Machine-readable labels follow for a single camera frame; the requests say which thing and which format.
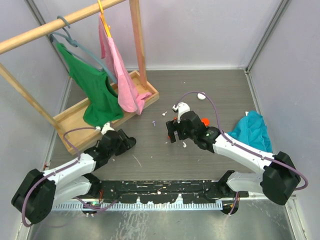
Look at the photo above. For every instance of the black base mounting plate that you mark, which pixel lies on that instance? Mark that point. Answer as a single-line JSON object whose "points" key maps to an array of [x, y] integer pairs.
{"points": [[164, 191]]}

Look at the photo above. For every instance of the white slotted cable duct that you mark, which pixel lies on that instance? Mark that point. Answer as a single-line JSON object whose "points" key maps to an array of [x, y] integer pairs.
{"points": [[176, 206]]}

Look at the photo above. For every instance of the wooden clothes rack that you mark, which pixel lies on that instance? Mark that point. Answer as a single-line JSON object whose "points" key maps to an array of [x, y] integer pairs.
{"points": [[72, 118]]}

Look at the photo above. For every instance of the blue-grey hanger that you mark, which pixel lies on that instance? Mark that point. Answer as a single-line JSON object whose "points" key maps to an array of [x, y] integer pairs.
{"points": [[76, 44]]}

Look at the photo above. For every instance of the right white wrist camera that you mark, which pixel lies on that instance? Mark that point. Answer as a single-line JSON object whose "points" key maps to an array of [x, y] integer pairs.
{"points": [[180, 108]]}

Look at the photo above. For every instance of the orange charging case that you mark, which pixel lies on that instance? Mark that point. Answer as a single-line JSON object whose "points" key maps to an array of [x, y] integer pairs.
{"points": [[206, 121]]}

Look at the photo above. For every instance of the pink cloth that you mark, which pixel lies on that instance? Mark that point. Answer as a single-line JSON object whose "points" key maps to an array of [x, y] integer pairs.
{"points": [[129, 99]]}

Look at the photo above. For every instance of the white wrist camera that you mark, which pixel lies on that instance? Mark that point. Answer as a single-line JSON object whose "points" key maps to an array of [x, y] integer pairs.
{"points": [[180, 108], [106, 127]]}

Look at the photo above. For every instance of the white round charging case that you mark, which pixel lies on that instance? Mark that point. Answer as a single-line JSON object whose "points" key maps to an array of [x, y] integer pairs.
{"points": [[201, 96]]}

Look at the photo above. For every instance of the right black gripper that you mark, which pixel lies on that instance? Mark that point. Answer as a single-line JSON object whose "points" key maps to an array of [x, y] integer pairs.
{"points": [[172, 126]]}

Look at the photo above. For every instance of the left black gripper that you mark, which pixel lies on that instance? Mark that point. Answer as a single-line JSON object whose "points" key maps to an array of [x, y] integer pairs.
{"points": [[125, 143]]}

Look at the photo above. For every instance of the yellow hanger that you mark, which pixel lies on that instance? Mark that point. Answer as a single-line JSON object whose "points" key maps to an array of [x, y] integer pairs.
{"points": [[102, 17]]}

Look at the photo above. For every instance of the green shirt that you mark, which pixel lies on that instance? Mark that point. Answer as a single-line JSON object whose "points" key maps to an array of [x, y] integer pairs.
{"points": [[104, 106]]}

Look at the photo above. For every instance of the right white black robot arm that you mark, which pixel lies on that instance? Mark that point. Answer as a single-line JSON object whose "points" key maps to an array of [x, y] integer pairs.
{"points": [[273, 175]]}

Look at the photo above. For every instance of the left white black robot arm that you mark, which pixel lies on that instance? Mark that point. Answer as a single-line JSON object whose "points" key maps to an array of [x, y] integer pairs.
{"points": [[41, 191]]}

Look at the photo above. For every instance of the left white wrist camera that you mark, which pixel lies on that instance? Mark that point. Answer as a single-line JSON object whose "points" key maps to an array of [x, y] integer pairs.
{"points": [[106, 127]]}

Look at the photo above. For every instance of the teal cloth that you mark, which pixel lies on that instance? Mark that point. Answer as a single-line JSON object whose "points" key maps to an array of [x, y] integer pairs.
{"points": [[252, 131]]}

